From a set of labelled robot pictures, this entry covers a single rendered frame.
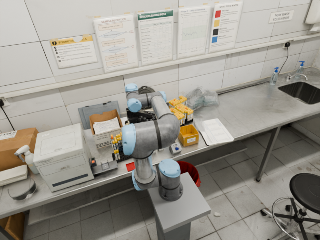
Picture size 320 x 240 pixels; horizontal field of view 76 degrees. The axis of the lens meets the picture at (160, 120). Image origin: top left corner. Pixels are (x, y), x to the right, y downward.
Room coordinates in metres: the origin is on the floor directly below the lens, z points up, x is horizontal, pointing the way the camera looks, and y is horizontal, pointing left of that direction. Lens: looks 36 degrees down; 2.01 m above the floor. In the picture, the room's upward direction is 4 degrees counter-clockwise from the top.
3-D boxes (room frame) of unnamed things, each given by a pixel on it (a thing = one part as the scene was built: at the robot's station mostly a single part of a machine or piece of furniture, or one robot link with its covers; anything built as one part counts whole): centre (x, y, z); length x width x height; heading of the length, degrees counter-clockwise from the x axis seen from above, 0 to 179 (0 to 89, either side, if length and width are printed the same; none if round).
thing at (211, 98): (1.79, -0.52, 0.94); 0.20 x 0.17 x 0.14; 80
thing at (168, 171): (0.75, -0.03, 1.08); 0.13 x 0.12 x 0.14; 99
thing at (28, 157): (1.00, 0.91, 1.00); 0.09 x 0.08 x 0.24; 19
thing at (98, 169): (0.97, 0.42, 0.92); 0.21 x 0.07 x 0.05; 109
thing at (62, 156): (0.99, 0.64, 1.03); 0.31 x 0.27 x 0.30; 109
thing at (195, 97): (1.76, -0.35, 0.97); 0.26 x 0.17 x 0.19; 130
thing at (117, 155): (1.10, 0.29, 0.93); 0.17 x 0.09 x 0.11; 109
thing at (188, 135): (1.24, -0.22, 0.93); 0.13 x 0.13 x 0.10; 16
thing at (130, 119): (1.09, 0.16, 1.26); 0.09 x 0.08 x 0.12; 108
